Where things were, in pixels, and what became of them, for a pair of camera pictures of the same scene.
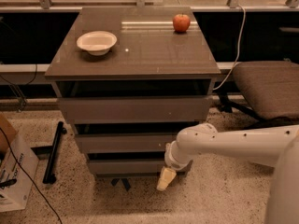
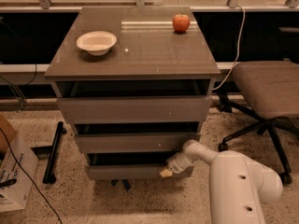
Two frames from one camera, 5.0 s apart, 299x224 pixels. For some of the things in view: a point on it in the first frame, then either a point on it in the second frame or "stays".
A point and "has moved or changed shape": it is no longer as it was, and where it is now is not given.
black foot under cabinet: [125, 182] stays
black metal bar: [49, 175] stays
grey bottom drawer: [126, 166] has moved or changed shape
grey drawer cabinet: [128, 79] stays
